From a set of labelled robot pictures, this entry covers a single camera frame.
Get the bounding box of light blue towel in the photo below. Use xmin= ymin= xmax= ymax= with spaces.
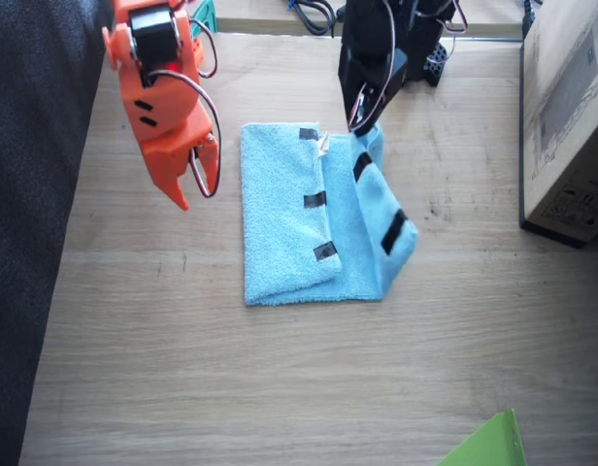
xmin=239 ymin=120 xmax=420 ymax=309

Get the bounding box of green table clamp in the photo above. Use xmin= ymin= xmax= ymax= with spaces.
xmin=187 ymin=0 xmax=218 ymax=40

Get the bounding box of brown cardboard box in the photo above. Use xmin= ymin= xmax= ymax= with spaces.
xmin=518 ymin=0 xmax=598 ymax=250

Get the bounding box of green plastic sheet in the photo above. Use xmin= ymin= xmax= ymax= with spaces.
xmin=434 ymin=408 xmax=528 ymax=466

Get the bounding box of black arm servo wire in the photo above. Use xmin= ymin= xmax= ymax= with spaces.
xmin=351 ymin=0 xmax=471 ymax=133

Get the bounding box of orange arm servo wire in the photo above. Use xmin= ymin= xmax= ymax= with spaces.
xmin=142 ymin=17 xmax=223 ymax=200

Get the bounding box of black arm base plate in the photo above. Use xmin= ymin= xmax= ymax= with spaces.
xmin=408 ymin=41 xmax=449 ymax=89

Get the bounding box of orange arm base plate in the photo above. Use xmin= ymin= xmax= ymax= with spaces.
xmin=189 ymin=37 xmax=206 ymax=74

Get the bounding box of black looped power cable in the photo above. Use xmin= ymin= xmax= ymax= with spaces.
xmin=282 ymin=0 xmax=339 ymax=38

